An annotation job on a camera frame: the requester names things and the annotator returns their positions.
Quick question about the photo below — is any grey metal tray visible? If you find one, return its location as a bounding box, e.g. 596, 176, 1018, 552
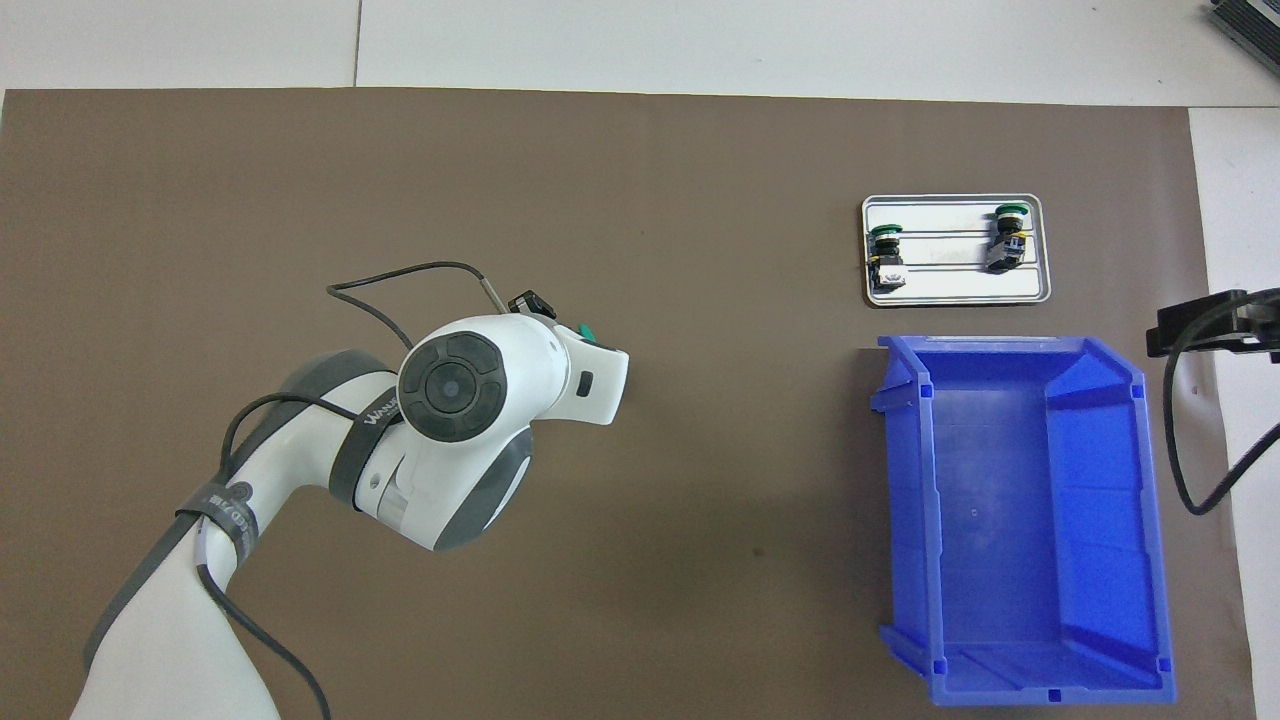
861, 193, 1053, 308

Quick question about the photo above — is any brown table mat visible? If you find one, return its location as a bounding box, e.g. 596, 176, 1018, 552
0, 88, 1256, 720

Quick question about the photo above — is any blue plastic storage bin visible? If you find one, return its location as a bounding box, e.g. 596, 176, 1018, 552
868, 335, 1178, 708

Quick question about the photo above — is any grey ribbed device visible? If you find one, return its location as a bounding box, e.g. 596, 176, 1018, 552
1205, 0, 1280, 81

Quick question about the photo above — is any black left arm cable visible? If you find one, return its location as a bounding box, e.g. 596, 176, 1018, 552
195, 261, 501, 720

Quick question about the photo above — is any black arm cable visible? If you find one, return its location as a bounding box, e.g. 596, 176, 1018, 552
195, 261, 501, 720
1160, 290, 1280, 517

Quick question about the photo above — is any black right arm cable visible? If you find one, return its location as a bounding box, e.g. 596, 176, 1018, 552
1160, 290, 1280, 517

